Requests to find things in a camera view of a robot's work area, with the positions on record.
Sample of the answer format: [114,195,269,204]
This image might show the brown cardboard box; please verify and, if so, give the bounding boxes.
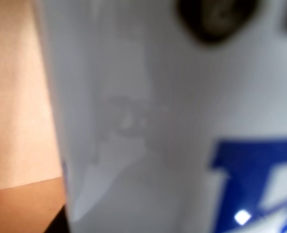
[0,0,68,233]

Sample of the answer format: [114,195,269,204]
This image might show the white and blue drink can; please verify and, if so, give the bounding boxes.
[35,0,287,233]

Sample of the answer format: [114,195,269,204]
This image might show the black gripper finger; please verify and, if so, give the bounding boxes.
[44,204,71,233]

